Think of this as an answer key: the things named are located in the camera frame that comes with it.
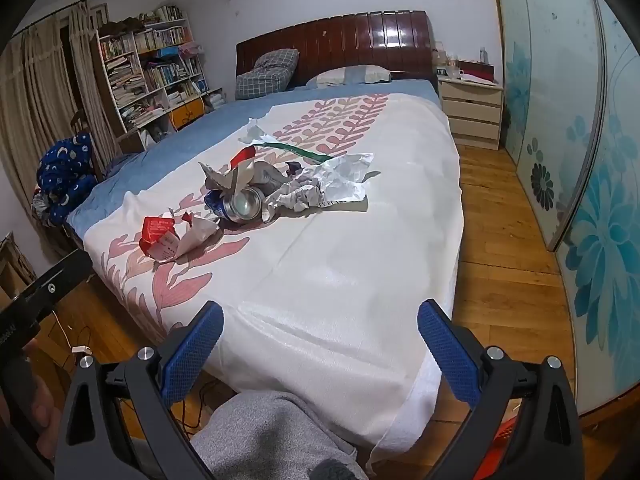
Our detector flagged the red plastic basket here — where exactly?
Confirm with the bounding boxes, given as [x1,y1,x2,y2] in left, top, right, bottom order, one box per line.
[492,410,521,480]

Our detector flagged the person's left hand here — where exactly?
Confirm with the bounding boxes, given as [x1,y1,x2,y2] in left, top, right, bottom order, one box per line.
[25,340,68,461]

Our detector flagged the beige curtain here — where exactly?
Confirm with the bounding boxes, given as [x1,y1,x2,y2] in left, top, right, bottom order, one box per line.
[0,25,76,256]
[67,2,123,161]

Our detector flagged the grey crumpled paper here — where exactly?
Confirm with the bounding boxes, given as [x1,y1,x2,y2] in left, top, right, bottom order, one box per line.
[250,162,293,196]

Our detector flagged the red box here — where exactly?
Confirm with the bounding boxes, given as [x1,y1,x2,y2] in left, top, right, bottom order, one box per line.
[457,60,496,83]

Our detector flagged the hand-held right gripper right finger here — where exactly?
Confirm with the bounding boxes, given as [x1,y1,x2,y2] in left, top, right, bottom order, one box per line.
[416,299,583,480]

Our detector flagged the red carton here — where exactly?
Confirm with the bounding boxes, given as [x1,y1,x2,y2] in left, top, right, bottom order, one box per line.
[139,215,181,263]

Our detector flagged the floral sliding wardrobe door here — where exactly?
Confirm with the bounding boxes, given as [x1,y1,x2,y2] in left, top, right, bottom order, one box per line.
[492,0,608,251]
[550,0,640,426]

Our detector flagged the white and blue pillow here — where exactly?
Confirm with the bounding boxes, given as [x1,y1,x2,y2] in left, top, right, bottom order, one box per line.
[305,65,392,87]

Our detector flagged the brown cardboard box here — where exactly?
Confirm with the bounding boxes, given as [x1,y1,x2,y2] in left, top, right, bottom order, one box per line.
[0,232,38,306]

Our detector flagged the blue bedsheet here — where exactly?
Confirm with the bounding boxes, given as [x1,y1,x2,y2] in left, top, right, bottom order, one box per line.
[65,79,441,236]

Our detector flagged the plaid pillow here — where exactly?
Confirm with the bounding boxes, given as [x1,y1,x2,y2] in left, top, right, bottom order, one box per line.
[235,49,301,101]

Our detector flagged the white green-striped wrapper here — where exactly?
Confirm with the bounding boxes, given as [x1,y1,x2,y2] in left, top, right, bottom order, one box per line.
[238,117,333,165]

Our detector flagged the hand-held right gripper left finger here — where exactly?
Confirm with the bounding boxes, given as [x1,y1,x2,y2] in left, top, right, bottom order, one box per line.
[54,301,224,480]

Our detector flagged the orange storage bin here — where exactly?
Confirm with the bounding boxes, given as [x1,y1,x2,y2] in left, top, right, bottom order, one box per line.
[169,97,206,132]

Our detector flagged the beige nightstand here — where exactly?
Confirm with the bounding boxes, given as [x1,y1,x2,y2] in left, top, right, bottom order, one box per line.
[438,76,504,151]

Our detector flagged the red and white wrapper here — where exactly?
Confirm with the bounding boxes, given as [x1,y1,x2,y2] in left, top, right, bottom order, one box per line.
[231,145,258,168]

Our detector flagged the shelved books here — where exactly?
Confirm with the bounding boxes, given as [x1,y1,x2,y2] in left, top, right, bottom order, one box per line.
[99,6,208,121]

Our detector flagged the beige torn paper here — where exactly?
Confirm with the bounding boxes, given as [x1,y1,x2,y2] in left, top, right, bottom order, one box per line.
[198,160,256,201]

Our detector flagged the white printed plastic pouch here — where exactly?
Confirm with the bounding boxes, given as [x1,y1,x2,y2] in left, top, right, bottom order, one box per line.
[260,177,326,224]

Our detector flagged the white leaf-print blanket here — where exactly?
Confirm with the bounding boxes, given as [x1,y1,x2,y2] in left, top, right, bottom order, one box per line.
[82,91,463,471]

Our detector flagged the white bookshelf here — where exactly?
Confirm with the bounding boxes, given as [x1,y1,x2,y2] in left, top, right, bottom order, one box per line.
[92,5,224,151]

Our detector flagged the white charger cable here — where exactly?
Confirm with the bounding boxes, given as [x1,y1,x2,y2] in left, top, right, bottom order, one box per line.
[50,310,92,356]

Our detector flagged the crushed blue can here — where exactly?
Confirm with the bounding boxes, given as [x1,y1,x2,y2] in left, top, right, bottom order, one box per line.
[204,185,266,223]

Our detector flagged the white paper sheet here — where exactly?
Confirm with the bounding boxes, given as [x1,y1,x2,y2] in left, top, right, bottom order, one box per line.
[307,152,376,208]

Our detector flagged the person's grey trouser leg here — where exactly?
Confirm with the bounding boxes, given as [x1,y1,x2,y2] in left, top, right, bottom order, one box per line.
[190,390,371,480]

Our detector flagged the blue star-print clothing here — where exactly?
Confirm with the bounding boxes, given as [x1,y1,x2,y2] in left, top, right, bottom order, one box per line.
[36,132,98,221]

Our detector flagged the dark wooden bed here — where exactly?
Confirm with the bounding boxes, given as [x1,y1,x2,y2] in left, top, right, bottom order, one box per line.
[62,10,463,461]

